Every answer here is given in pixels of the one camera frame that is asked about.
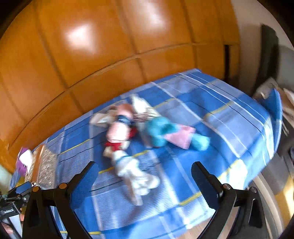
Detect white grey sock pair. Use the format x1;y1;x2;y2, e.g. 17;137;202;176
103;146;160;206

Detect teal and pink cloth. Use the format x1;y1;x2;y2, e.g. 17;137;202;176
145;117;210;151

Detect red fuzzy scrunchie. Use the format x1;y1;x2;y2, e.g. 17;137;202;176
105;127;138;151

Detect pink towel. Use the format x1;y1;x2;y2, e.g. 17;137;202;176
106;103;134;143

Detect beige cloth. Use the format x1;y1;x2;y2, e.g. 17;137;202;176
89;110;117;127

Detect silver ornate tissue box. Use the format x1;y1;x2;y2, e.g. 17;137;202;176
25;144;57;190

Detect purple cardboard box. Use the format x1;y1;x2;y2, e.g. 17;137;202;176
16;147;33;177

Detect blue plaid tablecloth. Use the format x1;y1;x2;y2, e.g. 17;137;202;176
10;68;283;239

